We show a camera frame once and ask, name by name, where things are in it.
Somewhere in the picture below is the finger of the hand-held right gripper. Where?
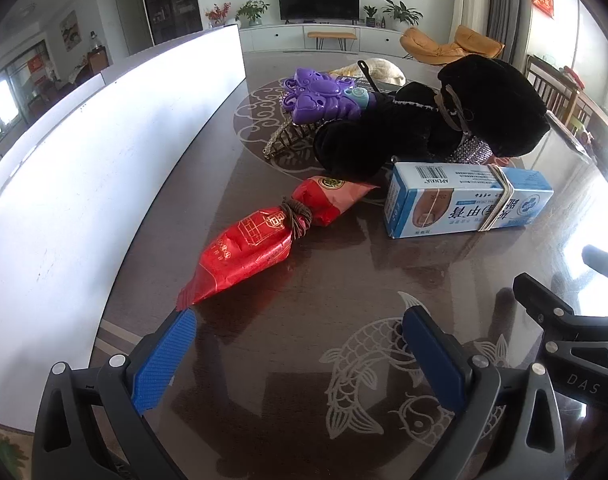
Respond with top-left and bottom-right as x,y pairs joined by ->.
513,273 -> 592,332
582,244 -> 608,283

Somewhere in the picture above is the black flat device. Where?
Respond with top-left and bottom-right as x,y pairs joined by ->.
546,112 -> 592,156

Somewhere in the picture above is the orange lounge chair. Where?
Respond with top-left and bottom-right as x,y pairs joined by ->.
400,25 -> 506,66

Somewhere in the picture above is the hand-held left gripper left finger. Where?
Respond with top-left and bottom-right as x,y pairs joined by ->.
31,307 -> 199,480

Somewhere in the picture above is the brown hair tie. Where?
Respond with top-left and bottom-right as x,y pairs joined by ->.
281,199 -> 315,236

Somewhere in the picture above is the wooden dining chair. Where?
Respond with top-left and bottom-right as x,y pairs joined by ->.
524,54 -> 585,126
86,47 -> 109,78

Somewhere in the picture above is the black plush toy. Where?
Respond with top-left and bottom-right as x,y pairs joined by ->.
314,55 -> 552,183

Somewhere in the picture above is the black television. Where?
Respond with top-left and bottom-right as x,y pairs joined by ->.
277,0 -> 361,23

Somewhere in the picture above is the white television cabinet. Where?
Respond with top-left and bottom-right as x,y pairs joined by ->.
239,22 -> 409,58

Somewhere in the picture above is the grey curtain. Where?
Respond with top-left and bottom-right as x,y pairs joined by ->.
486,0 -> 530,51

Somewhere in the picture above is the metal hair claw clip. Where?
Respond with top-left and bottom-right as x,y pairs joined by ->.
263,117 -> 325,161

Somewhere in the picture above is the white cardboard box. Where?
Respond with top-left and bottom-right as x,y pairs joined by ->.
0,22 -> 247,421

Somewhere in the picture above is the wooden bench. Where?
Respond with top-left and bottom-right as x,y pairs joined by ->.
306,31 -> 359,52

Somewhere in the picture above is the floral sofa blanket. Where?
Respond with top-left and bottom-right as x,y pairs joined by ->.
0,417 -> 39,480

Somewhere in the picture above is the white door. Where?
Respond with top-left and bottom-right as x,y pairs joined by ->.
114,0 -> 152,57

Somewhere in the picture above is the purple plastic toy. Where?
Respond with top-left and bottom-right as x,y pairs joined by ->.
282,67 -> 377,125

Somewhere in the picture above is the wall painting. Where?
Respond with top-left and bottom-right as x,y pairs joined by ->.
60,10 -> 79,43

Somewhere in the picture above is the dark display cabinet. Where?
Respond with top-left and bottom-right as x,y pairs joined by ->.
137,0 -> 205,47

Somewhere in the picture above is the red flower arrangement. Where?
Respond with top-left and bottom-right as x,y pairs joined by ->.
205,3 -> 232,28

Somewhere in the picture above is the black sequined pouch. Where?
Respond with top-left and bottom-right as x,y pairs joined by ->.
446,137 -> 495,166

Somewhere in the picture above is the blue white medicine box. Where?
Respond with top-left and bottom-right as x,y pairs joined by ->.
383,161 -> 555,241

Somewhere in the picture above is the cream knitted glove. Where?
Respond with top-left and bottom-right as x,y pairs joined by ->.
329,58 -> 407,86

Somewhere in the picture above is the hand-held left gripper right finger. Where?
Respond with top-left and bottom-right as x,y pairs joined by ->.
401,305 -> 580,480

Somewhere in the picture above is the large leafy potted plant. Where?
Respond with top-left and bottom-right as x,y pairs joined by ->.
381,0 -> 423,27

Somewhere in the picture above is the red snack packet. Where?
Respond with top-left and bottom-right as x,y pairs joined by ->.
176,175 -> 382,311

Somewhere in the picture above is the bushy green potted plant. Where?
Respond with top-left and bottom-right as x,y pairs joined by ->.
235,0 -> 271,27

